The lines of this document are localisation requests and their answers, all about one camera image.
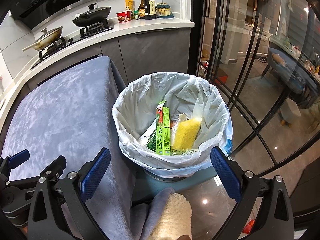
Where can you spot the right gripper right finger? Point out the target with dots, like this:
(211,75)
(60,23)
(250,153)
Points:
(274,219)

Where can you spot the yellow seasoning packet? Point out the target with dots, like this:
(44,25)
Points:
(130,5)

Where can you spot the blue tray with jars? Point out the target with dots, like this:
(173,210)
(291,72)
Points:
(163,10)

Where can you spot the yellow sponge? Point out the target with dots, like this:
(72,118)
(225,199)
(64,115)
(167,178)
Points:
(186,133)

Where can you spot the black gas stove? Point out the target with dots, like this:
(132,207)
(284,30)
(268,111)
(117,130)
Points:
(64,42)

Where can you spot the blue-grey table cloth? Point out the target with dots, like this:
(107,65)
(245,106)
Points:
(70,115)

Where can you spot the person's left hand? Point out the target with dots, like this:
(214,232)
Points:
(184,237)

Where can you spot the red instant noodle cup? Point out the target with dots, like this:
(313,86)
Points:
(124,16)

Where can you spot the white tissue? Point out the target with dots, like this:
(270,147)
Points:
(183,124)

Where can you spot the brown sauce bottle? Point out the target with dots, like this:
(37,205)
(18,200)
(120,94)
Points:
(141,9)

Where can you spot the black wok with lid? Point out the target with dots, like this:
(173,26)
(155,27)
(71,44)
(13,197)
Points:
(92,16)

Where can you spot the beige fuzzy slipper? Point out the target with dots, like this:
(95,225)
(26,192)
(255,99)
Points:
(175,220)

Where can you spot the green carton box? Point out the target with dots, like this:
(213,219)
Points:
(148,139)

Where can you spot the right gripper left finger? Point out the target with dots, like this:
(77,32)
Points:
(46,219)

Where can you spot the green wasabi tube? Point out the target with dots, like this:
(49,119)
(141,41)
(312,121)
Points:
(183,151)

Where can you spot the small green spice jar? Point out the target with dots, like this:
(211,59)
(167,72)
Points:
(136,15)

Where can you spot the dark soy sauce bottle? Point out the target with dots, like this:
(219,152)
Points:
(150,9)

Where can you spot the steel frying pan with lid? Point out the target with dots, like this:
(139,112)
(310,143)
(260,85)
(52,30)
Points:
(47,38)

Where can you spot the small green tube box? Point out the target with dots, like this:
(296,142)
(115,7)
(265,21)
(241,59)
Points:
(163,140)

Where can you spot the trash bin with white liner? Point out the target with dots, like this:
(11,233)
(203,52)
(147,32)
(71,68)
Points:
(135,110)

